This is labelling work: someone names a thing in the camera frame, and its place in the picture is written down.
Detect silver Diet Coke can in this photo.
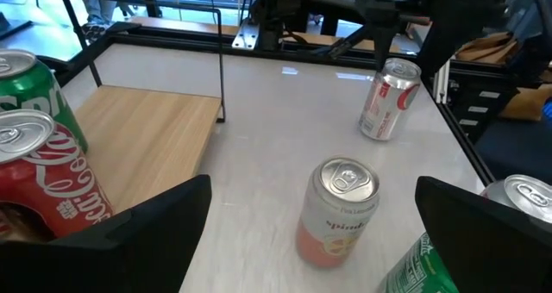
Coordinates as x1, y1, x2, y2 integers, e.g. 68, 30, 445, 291
357, 57, 423, 142
480, 173, 552, 234

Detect green Sprite can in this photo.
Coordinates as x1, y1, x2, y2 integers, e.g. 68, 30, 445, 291
0, 48, 90, 153
375, 231, 459, 293

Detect white pink Spindrift can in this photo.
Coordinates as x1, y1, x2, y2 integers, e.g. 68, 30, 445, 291
295, 155, 381, 269

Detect silver aluminium extrusion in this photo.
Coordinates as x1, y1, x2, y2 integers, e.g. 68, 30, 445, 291
432, 59, 453, 105

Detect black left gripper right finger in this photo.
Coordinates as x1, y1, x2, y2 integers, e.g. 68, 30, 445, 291
414, 175, 552, 293

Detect red Coca-Cola Star Wars can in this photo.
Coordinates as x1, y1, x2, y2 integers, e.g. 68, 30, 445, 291
0, 108, 114, 239

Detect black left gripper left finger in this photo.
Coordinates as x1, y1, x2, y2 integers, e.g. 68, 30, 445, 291
0, 174, 213, 293

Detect black metal frame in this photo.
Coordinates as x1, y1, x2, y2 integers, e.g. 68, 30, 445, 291
129, 16, 402, 53

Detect black drawer unit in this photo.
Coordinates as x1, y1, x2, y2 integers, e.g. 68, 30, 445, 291
448, 79, 521, 146

